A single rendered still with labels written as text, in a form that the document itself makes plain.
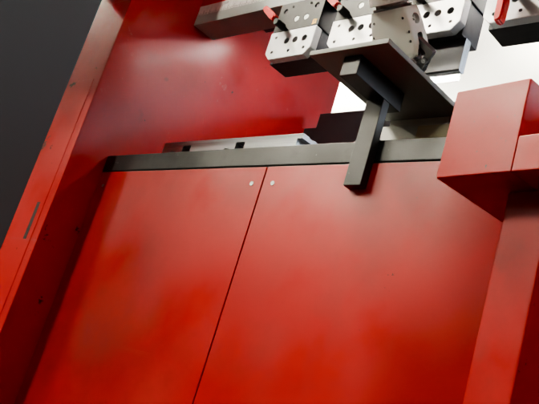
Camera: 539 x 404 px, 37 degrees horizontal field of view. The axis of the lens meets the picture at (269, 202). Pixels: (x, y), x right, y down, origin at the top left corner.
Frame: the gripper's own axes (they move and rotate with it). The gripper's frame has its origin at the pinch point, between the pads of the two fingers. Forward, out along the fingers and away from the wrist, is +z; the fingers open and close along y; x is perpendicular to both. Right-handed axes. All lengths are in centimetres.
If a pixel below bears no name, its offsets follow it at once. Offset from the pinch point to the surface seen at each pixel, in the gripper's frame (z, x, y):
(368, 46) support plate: -9.8, 16.6, -5.5
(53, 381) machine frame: 50, 53, 72
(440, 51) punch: -4.4, -14.2, 0.3
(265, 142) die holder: 8.6, 1.0, 41.2
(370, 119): 3.6, 13.8, -0.7
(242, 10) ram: -23, -24, 65
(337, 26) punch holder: -13.6, -16.6, 28.0
